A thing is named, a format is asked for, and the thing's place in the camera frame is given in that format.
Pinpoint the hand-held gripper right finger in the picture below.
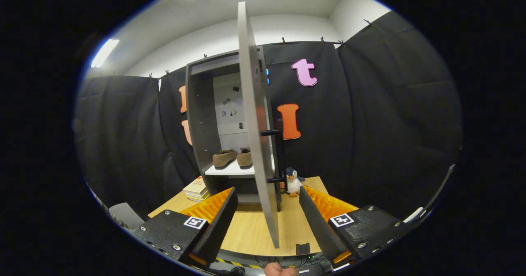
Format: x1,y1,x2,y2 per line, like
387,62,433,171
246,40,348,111
299,186,413,267

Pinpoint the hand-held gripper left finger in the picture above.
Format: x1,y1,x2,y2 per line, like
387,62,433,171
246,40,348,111
131,186,239,266

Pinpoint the brown fuzzy shoe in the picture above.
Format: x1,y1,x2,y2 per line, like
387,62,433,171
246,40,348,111
237,147,252,169
212,149,239,169

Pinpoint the beige shoe cabinet door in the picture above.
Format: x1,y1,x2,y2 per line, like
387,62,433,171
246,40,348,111
238,1,285,249

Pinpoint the dark grey shoe cabinet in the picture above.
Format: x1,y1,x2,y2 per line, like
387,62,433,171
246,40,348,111
186,46,284,211

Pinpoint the beige cover book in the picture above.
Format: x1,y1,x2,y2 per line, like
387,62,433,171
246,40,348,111
183,176,209,197

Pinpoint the penguin plush toy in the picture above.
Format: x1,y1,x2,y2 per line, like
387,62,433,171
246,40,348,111
284,167,306,198

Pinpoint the black backdrop cloth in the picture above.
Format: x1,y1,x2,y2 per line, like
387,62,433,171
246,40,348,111
74,11,464,223

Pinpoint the ceiling strip light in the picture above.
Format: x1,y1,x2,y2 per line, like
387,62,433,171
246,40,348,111
90,39,120,68

